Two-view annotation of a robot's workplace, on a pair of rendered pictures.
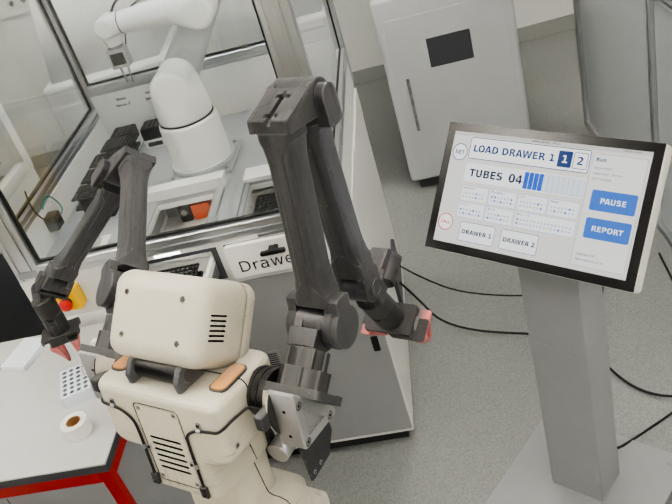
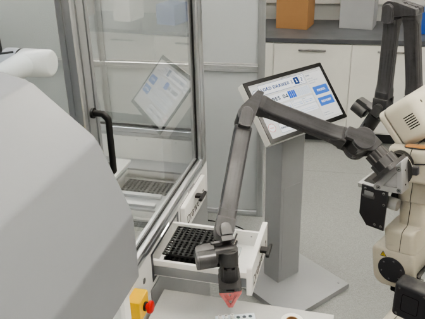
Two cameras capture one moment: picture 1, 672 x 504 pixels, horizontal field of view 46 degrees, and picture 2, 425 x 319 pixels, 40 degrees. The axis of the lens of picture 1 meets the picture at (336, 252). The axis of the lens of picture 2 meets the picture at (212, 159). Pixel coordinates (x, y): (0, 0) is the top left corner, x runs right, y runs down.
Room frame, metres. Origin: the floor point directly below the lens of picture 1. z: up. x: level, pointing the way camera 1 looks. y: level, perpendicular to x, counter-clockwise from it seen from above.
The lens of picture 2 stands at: (1.71, 2.17, 2.02)
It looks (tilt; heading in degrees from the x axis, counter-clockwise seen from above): 25 degrees down; 274
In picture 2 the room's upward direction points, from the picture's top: 1 degrees counter-clockwise
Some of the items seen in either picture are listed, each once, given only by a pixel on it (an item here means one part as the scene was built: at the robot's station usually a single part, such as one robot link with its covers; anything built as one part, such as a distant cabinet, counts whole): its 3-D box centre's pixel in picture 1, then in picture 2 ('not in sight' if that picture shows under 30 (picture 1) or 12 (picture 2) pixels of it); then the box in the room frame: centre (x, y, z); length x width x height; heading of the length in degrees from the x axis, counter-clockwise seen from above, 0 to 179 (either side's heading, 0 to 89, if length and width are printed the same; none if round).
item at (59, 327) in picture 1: (56, 324); (229, 272); (1.76, 0.75, 0.97); 0.10 x 0.07 x 0.07; 95
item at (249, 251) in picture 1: (277, 253); (193, 202); (1.93, 0.16, 0.87); 0.29 x 0.02 x 0.11; 79
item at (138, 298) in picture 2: (69, 297); (138, 305); (2.04, 0.80, 0.88); 0.07 x 0.05 x 0.07; 79
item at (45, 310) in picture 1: (45, 305); (226, 256); (1.77, 0.76, 1.03); 0.07 x 0.06 x 0.07; 16
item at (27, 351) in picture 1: (25, 353); not in sight; (1.98, 0.98, 0.77); 0.13 x 0.09 x 0.02; 154
